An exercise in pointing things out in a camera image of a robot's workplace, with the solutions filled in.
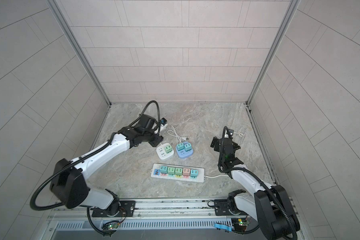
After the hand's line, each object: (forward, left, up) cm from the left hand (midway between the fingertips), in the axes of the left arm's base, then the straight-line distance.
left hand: (162, 133), depth 83 cm
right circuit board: (-40, -40, -13) cm, 58 cm away
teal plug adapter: (-18, -2, -7) cm, 20 cm away
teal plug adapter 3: (-5, -14, -8) cm, 17 cm away
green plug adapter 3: (-6, -4, -7) cm, 10 cm away
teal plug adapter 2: (-4, -10, -8) cm, 14 cm away
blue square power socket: (-5, -13, -11) cm, 18 cm away
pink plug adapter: (-19, -14, -8) cm, 25 cm away
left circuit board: (-42, +18, -10) cm, 47 cm away
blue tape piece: (-42, -30, -11) cm, 53 cm away
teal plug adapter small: (-20, -18, -8) cm, 28 cm away
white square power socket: (-5, +2, -11) cm, 13 cm away
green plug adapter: (-19, -6, -7) cm, 21 cm away
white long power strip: (-18, +3, -12) cm, 22 cm away
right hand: (+1, -34, -6) cm, 35 cm away
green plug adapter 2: (-19, -10, -8) cm, 23 cm away
